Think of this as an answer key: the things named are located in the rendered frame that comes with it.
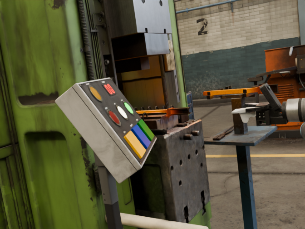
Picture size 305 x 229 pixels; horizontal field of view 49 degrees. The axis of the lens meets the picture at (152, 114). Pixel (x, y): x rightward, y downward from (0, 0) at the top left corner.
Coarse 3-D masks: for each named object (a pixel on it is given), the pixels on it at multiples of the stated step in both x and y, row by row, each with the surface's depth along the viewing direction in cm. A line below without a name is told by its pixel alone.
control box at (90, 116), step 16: (96, 80) 102; (112, 80) 118; (64, 96) 86; (80, 96) 86; (112, 96) 105; (64, 112) 87; (80, 112) 87; (96, 112) 86; (128, 112) 110; (80, 128) 87; (96, 128) 87; (112, 128) 87; (128, 128) 99; (96, 144) 87; (112, 144) 87; (128, 144) 89; (112, 160) 88; (128, 160) 87; (144, 160) 92; (128, 176) 88
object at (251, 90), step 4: (272, 84) 167; (276, 84) 164; (244, 88) 177; (248, 88) 174; (252, 88) 171; (256, 88) 170; (272, 88) 166; (276, 88) 165; (204, 92) 189; (212, 92) 186; (216, 92) 184; (220, 92) 183; (224, 92) 181; (228, 92) 180; (232, 92) 179; (236, 92) 177; (240, 92) 176; (248, 92) 173; (252, 92) 172; (260, 92) 168; (276, 92) 164
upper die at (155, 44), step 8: (112, 40) 153; (120, 40) 150; (128, 40) 148; (136, 40) 146; (144, 40) 143; (152, 40) 148; (160, 40) 154; (120, 48) 151; (128, 48) 149; (136, 48) 146; (144, 48) 144; (152, 48) 148; (160, 48) 153; (168, 48) 160; (120, 56) 152; (128, 56) 149; (136, 56) 147; (144, 56) 155
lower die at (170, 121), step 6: (144, 114) 163; (150, 114) 161; (156, 114) 159; (162, 114) 156; (144, 120) 152; (150, 120) 150; (156, 120) 148; (162, 120) 153; (168, 120) 157; (174, 120) 162; (150, 126) 150; (156, 126) 149; (162, 126) 152; (168, 126) 157; (174, 126) 162
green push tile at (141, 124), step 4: (140, 120) 113; (140, 124) 109; (144, 124) 114; (140, 128) 109; (144, 128) 111; (148, 128) 116; (144, 132) 109; (148, 132) 112; (148, 136) 109; (152, 136) 113
